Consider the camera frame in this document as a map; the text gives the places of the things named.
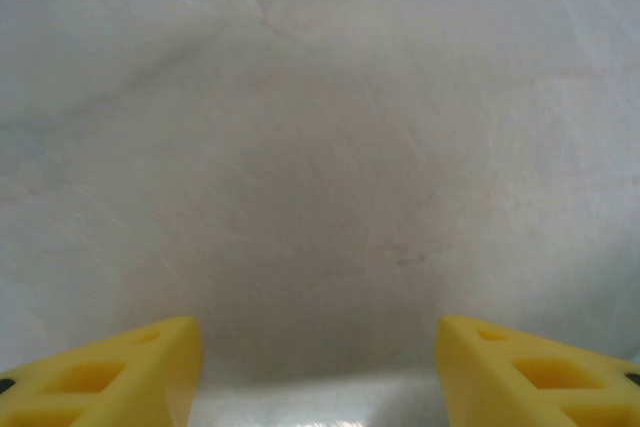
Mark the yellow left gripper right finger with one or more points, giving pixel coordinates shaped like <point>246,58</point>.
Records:
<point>525,382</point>

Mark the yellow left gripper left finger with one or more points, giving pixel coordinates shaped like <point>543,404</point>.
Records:
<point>100,377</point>

